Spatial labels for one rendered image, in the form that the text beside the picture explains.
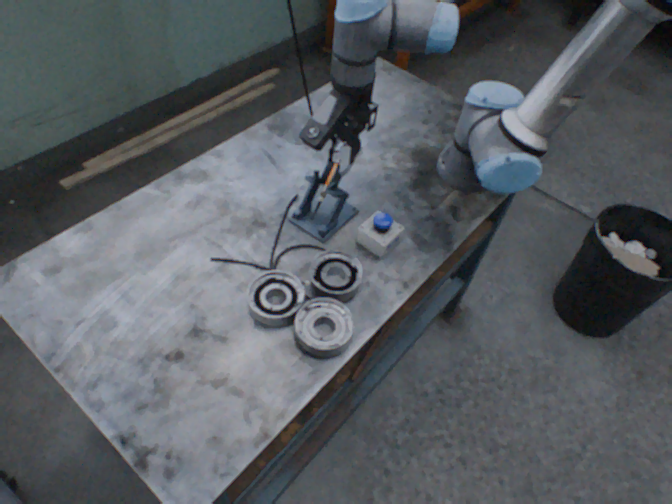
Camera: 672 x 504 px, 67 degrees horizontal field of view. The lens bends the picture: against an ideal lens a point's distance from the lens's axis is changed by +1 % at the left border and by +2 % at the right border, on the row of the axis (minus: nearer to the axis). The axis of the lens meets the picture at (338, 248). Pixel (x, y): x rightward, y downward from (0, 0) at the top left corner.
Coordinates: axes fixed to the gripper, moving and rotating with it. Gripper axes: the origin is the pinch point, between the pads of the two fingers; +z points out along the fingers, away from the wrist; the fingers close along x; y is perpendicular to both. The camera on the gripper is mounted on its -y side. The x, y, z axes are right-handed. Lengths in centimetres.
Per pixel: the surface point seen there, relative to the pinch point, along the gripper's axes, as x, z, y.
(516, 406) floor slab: -62, 92, 35
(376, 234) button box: -13.8, 7.6, -2.4
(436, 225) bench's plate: -20.5, 12.1, 12.6
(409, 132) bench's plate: 2.2, 12.1, 36.4
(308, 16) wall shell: 139, 74, 162
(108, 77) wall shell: 146, 61, 35
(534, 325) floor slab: -53, 92, 70
